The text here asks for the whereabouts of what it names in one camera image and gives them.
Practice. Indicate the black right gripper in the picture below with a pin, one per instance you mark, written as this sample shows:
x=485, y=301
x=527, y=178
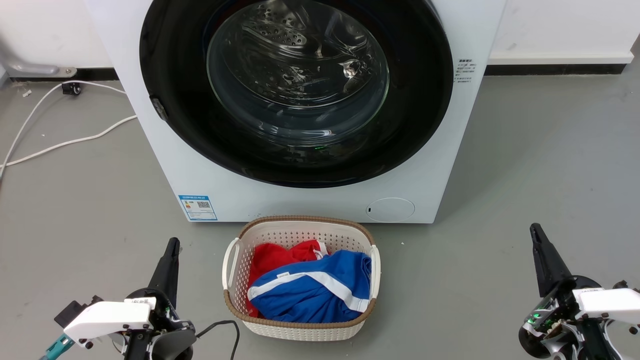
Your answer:
x=560, y=310

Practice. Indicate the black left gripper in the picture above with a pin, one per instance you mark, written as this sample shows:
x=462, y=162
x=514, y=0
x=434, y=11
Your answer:
x=170, y=345

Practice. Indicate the round black glass washer door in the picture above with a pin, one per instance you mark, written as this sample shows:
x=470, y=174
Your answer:
x=170, y=75

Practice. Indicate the white front-load washing machine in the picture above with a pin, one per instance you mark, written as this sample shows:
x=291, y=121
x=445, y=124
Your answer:
x=200, y=170

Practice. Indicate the blue energy label sticker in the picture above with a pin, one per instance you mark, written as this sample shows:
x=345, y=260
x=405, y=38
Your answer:
x=198, y=207

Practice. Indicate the red garment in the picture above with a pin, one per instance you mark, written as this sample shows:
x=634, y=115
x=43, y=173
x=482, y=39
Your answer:
x=270, y=257

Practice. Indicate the blue garment with white stripe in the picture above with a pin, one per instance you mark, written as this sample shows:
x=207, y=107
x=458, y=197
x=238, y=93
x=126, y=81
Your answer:
x=300, y=300

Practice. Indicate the white woven laundry basket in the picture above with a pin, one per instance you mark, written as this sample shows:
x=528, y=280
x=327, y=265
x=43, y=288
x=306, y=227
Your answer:
x=300, y=330

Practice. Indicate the round white filter cover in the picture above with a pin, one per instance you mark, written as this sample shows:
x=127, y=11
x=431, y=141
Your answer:
x=390, y=210

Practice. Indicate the small black text sticker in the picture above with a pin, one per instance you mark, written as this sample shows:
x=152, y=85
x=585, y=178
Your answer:
x=465, y=71

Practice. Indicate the stainless steel washer drum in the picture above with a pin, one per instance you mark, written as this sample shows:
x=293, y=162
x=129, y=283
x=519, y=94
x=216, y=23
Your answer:
x=290, y=35

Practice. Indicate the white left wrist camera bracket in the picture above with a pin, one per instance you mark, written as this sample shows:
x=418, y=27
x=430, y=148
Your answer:
x=110, y=315

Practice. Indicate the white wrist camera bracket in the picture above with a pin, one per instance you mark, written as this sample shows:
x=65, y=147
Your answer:
x=110, y=315
x=610, y=302

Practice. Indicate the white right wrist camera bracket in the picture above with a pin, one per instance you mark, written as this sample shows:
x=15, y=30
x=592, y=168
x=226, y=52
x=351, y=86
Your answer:
x=610, y=302

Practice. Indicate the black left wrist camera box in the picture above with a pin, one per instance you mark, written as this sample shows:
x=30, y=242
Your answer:
x=70, y=312

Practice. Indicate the grey metal floor bracket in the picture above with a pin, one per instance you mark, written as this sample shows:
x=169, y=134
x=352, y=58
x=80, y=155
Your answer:
x=35, y=69

